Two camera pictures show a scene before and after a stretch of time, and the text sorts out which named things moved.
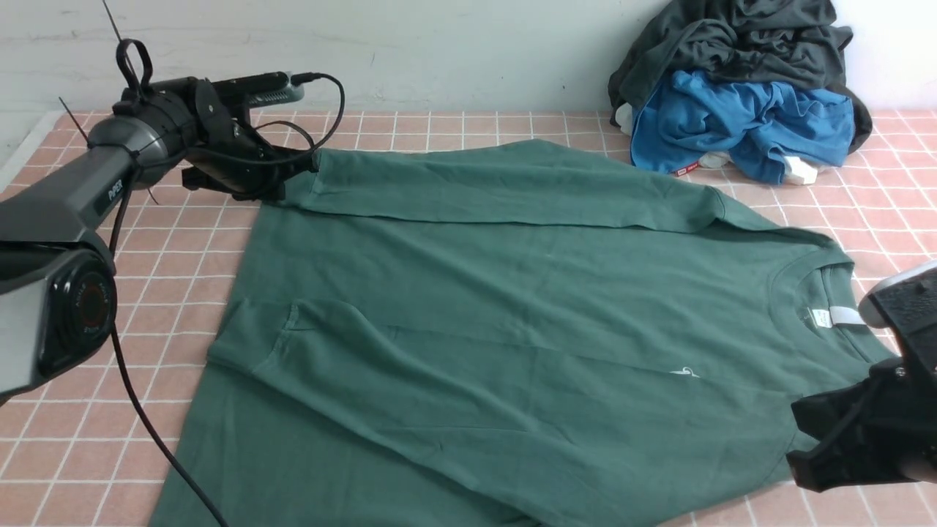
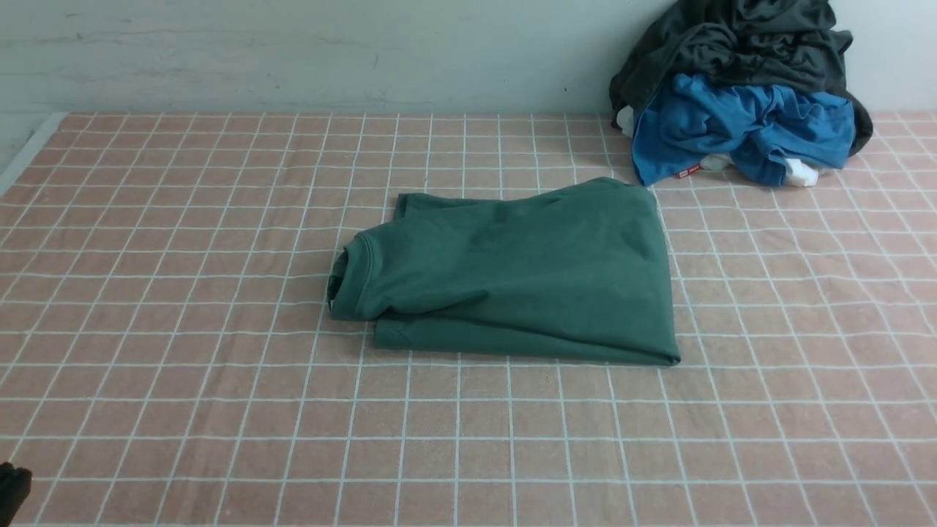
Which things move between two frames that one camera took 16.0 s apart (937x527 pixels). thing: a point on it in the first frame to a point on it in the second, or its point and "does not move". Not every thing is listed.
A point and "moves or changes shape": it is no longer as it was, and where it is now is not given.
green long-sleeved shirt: [506, 334] moves or changes shape
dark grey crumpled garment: [794, 43] does not move
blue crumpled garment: [756, 124] does not move
